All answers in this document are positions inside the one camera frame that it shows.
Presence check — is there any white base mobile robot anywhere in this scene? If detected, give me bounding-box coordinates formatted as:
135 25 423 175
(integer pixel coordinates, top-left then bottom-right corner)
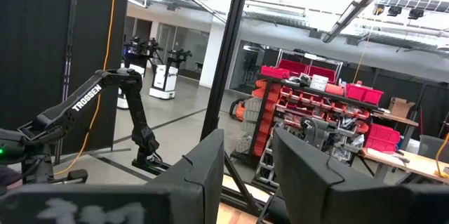
149 48 193 100
116 36 164 110

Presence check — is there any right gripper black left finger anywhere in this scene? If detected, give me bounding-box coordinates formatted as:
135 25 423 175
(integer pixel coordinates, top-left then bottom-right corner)
145 128 226 224

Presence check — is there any black partition panel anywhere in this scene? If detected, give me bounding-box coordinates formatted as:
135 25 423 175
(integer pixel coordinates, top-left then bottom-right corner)
54 0 120 178
61 0 129 155
0 0 76 132

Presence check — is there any grey chair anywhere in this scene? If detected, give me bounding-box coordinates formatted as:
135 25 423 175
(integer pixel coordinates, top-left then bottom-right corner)
417 134 449 160

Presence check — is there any small white box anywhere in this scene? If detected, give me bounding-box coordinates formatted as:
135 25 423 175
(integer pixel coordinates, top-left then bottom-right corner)
309 74 330 92

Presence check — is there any brown cardboard box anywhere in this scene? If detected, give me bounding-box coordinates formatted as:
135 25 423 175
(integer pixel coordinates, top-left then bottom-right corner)
387 96 417 119

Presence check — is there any light wooden work table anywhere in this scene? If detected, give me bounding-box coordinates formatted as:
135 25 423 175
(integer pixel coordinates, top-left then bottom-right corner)
359 146 449 185

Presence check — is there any wooden bench with cardboard box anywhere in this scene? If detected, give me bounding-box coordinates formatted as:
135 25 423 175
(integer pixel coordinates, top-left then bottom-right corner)
370 110 420 129

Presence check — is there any large red storage bin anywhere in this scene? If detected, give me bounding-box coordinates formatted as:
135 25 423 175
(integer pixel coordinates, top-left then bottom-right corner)
345 81 385 106
307 65 337 84
364 123 401 153
260 65 290 79
276 58 309 76

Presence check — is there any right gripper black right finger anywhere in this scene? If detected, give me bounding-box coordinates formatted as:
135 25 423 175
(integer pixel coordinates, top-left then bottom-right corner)
272 127 415 224

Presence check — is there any short yellow cable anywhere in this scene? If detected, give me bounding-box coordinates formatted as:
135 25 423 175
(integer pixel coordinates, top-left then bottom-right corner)
434 131 449 179

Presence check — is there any white step ladder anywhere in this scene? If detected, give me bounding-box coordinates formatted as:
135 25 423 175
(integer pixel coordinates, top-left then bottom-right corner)
251 136 282 192

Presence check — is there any black rack with red bins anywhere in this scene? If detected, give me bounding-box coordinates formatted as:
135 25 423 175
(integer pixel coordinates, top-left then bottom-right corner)
229 58 385 169

